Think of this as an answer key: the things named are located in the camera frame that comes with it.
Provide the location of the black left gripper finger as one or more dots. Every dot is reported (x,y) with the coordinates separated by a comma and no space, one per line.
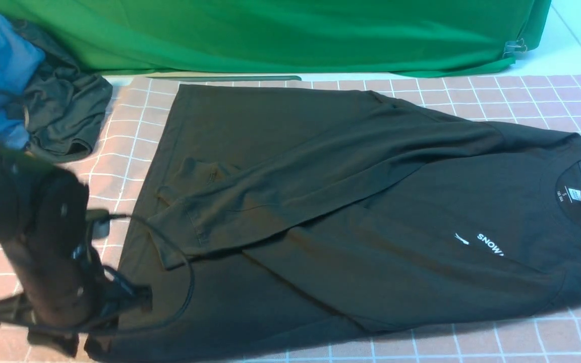
(121,296)
(63,343)

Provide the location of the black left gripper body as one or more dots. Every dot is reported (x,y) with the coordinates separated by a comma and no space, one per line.
(61,287)

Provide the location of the dark gray long-sleeve top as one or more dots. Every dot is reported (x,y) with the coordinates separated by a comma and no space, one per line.
(299,217)

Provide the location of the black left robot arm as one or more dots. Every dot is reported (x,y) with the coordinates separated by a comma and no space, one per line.
(46,234)

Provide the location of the pink white-checked tablecloth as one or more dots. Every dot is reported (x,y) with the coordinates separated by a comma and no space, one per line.
(140,106)

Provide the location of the dark crumpled garment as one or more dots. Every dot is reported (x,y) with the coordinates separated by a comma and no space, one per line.
(63,107)

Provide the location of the metal binder clip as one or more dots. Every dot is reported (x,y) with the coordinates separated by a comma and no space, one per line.
(512,48)

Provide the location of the green backdrop cloth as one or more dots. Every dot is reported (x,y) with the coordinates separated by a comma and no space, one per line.
(425,39)

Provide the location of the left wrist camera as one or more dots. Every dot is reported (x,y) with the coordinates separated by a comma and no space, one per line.
(17,310)

